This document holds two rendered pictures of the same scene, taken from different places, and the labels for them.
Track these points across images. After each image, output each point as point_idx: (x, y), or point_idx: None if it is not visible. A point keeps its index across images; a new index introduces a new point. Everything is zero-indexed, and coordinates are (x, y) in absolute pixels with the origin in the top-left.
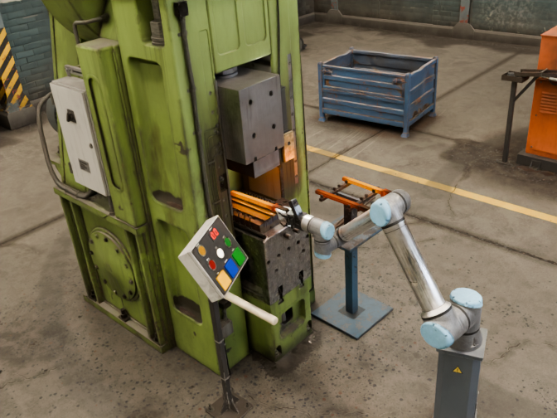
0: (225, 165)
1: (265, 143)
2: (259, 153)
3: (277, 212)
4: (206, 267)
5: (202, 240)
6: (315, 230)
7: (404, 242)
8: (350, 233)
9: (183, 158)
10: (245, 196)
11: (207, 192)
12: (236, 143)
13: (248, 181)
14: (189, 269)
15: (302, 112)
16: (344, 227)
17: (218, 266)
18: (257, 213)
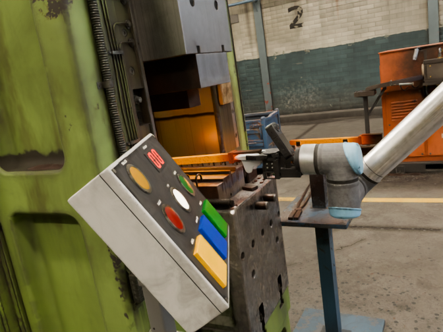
0: (142, 71)
1: (209, 29)
2: (202, 41)
3: (242, 160)
4: (163, 221)
5: (134, 159)
6: (334, 159)
7: None
8: (389, 159)
9: (57, 27)
10: (173, 158)
11: (116, 110)
12: (161, 14)
13: None
14: (109, 234)
15: (231, 39)
16: (372, 155)
17: (187, 226)
18: (202, 176)
